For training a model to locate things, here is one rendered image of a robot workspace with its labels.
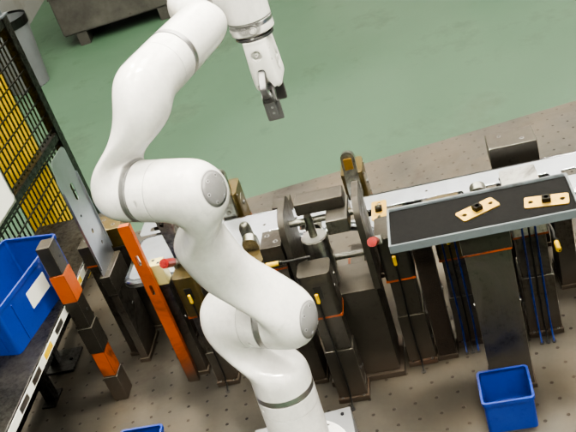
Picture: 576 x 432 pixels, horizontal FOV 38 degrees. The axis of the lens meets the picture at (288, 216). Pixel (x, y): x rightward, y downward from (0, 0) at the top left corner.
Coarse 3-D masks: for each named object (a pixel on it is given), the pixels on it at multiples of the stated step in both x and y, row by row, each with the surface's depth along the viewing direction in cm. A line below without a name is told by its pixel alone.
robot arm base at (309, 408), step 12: (312, 396) 167; (264, 408) 166; (288, 408) 164; (300, 408) 165; (312, 408) 167; (264, 420) 171; (276, 420) 166; (288, 420) 166; (300, 420) 166; (312, 420) 168; (324, 420) 172
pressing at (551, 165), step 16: (544, 160) 206; (560, 160) 205; (464, 176) 212; (480, 176) 209; (496, 176) 207; (384, 192) 216; (400, 192) 213; (416, 192) 211; (432, 192) 209; (448, 192) 207; (464, 192) 205; (368, 208) 211; (256, 224) 220; (272, 224) 218; (352, 224) 207; (144, 240) 230; (160, 240) 228; (240, 240) 216; (160, 256) 220; (128, 272) 219
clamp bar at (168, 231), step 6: (162, 228) 195; (168, 228) 195; (174, 228) 195; (162, 234) 197; (168, 234) 197; (174, 234) 197; (168, 240) 198; (168, 246) 199; (174, 252) 200; (180, 264) 203
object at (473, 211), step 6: (492, 198) 170; (474, 204) 168; (480, 204) 168; (486, 204) 169; (492, 204) 168; (498, 204) 168; (462, 210) 169; (468, 210) 169; (474, 210) 168; (480, 210) 168; (486, 210) 167; (462, 216) 168; (468, 216) 167; (474, 216) 167
